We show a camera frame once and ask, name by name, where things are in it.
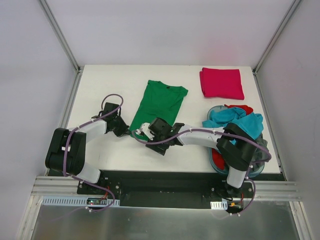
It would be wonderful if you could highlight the left aluminium frame post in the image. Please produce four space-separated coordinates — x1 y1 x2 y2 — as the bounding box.
37 0 85 75

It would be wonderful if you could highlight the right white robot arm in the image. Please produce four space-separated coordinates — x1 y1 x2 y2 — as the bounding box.
139 118 259 198

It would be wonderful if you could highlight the red t shirt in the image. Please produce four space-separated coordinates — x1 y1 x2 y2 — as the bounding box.
211 104 255 171

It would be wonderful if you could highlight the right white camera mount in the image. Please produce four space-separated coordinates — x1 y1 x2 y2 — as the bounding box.
135 122 155 140

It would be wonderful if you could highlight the green t shirt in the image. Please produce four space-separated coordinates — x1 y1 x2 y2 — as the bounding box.
129 80 189 132

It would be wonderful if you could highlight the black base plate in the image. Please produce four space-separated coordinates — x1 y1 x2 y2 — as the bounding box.
47 167 287 208

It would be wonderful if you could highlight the right white cable duct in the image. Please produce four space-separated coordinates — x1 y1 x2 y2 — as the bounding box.
210 200 228 211

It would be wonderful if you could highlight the folded pink t shirt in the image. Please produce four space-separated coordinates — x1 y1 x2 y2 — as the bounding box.
199 67 245 100

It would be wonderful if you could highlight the grey t shirt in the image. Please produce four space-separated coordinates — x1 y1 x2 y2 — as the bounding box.
249 136 271 173

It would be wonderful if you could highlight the aluminium frame post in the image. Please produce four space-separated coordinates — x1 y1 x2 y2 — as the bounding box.
37 0 85 75
251 0 303 76

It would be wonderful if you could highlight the right aluminium frame post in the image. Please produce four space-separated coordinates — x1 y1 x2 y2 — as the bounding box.
251 0 303 76

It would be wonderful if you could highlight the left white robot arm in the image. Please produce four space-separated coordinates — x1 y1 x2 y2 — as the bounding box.
45 102 129 195

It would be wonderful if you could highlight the turquoise t shirt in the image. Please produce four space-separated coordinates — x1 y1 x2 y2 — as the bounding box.
202 105 264 140

